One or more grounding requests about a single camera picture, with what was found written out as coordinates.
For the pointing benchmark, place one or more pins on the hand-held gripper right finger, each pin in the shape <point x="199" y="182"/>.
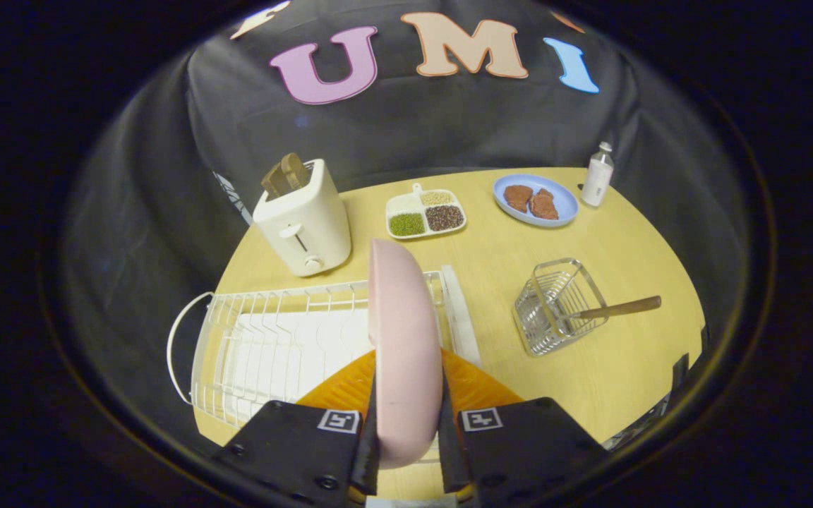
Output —
<point x="519" y="444"/>

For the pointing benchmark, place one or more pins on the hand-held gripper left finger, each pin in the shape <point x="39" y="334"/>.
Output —
<point x="297" y="441"/>

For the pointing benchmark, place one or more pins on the pink plate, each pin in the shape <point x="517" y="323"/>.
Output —
<point x="406" y="353"/>

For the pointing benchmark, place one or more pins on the blue plate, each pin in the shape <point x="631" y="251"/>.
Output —
<point x="569" y="204"/>

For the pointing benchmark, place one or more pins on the white toaster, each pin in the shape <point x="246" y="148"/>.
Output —
<point x="304" y="226"/>

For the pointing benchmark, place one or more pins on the brown meat piece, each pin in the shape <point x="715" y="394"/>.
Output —
<point x="517" y="197"/>
<point x="543" y="204"/>

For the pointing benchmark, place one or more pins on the white divided tray of grains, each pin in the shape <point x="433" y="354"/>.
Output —
<point x="425" y="214"/>

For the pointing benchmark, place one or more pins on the brown toast slice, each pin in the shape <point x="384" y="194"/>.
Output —
<point x="285" y="176"/>

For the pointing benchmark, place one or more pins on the white bottle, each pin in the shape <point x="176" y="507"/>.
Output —
<point x="597" y="176"/>

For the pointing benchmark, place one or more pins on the black backdrop cloth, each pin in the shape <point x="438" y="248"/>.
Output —
<point x="413" y="120"/>

